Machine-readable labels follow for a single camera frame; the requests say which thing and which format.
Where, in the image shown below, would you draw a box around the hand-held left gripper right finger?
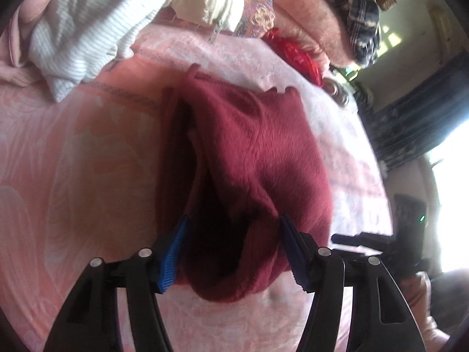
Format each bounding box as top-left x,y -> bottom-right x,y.
279,215 -> 427,352

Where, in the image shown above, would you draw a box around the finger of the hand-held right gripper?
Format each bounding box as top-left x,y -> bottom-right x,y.
332,232 -> 393,253

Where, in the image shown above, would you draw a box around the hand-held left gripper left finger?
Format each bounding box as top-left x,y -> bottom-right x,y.
44,216 -> 190,352

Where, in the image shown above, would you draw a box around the maroon knit garment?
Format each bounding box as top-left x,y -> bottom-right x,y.
156,64 -> 334,303

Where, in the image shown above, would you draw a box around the person's right forearm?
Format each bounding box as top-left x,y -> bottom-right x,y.
397,269 -> 453,345

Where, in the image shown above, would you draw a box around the dark curtain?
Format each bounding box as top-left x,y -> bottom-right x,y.
357,51 -> 469,171

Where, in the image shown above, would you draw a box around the pink patterned bedsheet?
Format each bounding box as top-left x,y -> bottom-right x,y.
0,22 -> 394,352

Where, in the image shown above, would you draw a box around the silver metal rings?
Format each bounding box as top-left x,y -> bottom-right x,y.
327,78 -> 351,108

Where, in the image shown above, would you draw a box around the red cloth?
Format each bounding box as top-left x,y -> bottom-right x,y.
262,27 -> 325,87

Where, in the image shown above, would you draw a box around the dark plaid cloth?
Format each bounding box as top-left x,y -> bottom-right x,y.
304,0 -> 382,68

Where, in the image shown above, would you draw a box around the pink fuzzy blanket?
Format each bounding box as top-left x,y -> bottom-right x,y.
256,0 -> 354,68

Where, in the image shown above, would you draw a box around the white ribbed garment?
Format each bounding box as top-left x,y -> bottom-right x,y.
27,0 -> 206,103

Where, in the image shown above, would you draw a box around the floral patterned cloth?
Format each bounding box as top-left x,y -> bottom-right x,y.
157,0 -> 277,39

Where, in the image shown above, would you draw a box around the pink garment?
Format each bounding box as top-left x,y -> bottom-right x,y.
0,0 -> 63,89

